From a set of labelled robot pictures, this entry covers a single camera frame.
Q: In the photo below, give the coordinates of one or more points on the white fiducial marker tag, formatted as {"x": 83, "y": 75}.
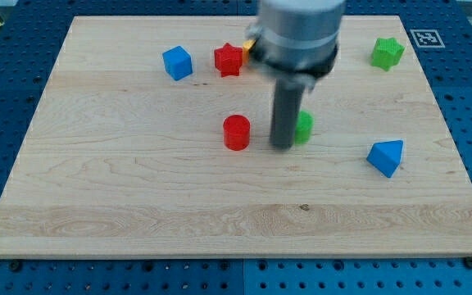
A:
{"x": 427, "y": 38}

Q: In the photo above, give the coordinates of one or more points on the orange block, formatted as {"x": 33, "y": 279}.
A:
{"x": 246, "y": 47}

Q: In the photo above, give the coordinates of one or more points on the blue cube block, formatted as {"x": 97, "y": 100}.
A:
{"x": 177, "y": 62}

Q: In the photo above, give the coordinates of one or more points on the green cylinder block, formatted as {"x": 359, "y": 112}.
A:
{"x": 304, "y": 127}

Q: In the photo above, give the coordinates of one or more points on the red star block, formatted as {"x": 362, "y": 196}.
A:
{"x": 228, "y": 60}

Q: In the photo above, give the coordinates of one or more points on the light wooden board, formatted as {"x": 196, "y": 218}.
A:
{"x": 120, "y": 161}

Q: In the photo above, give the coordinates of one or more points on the red cylinder block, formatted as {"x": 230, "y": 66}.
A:
{"x": 236, "y": 132}

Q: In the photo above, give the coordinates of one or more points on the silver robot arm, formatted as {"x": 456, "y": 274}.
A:
{"x": 295, "y": 44}

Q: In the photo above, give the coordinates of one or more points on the green star block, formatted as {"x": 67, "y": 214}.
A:
{"x": 386, "y": 53}

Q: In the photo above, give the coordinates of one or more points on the blue triangular prism block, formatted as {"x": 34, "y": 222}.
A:
{"x": 386, "y": 156}

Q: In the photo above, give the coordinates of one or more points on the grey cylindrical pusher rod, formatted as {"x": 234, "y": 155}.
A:
{"x": 286, "y": 107}

